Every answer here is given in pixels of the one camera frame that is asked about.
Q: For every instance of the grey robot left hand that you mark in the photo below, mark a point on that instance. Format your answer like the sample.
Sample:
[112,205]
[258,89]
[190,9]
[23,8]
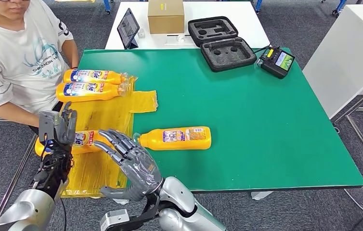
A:
[66,127]

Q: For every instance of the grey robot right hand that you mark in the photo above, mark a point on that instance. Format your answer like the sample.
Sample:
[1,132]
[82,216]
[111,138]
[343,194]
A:
[140,172]

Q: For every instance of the orange detergent bottle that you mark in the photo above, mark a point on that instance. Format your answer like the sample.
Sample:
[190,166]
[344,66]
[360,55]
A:
[175,145]
[89,96]
[111,78]
[89,144]

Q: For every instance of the person's left forearm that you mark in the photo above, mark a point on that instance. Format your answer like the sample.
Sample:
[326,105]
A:
[71,54]

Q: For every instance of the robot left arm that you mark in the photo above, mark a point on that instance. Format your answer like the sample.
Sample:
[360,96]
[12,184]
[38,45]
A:
[31,207]

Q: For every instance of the person's right forearm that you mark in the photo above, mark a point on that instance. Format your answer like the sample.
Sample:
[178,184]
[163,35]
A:
[12,113]

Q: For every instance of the white table foot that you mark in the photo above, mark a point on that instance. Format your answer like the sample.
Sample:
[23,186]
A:
[260,195]
[121,201]

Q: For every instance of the person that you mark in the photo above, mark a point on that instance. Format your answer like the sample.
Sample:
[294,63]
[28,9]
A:
[9,57]

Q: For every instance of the black tablet on stand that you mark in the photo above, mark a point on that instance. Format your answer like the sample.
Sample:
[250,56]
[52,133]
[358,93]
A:
[128,28]

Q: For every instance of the small white charger block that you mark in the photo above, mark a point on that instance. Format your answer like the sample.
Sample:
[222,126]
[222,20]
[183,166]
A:
[141,33]

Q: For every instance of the blue metal leg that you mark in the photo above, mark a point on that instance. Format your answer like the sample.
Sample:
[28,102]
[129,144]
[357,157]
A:
[258,4]
[107,5]
[341,3]

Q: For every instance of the black foam lined case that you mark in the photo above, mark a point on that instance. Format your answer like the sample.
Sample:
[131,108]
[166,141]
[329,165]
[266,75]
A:
[208,60]

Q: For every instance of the green table mat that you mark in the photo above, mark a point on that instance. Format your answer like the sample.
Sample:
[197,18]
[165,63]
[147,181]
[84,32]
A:
[264,127]

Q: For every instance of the white flat packet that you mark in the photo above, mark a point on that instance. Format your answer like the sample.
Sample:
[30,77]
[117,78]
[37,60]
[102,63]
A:
[180,40]

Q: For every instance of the brown cardboard box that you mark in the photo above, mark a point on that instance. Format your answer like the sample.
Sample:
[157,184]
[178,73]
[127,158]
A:
[165,19]

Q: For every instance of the black remote controller with screen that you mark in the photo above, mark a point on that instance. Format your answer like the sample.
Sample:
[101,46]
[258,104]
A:
[273,68]

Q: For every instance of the white desk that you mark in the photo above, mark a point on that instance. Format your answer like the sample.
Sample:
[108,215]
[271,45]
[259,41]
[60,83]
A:
[250,27]

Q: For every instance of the white table with steel legs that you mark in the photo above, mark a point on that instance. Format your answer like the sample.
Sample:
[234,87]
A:
[344,63]

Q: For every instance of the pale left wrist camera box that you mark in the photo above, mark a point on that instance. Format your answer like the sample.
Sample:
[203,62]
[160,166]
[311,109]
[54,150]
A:
[47,124]

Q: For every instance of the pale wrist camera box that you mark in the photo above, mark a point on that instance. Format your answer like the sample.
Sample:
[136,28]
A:
[47,124]
[114,220]

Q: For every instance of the black right camera bracket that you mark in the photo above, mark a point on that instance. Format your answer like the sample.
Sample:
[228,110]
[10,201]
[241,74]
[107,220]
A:
[143,213]

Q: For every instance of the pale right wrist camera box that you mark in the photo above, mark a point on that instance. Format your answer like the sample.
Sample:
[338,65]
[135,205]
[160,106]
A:
[114,220]

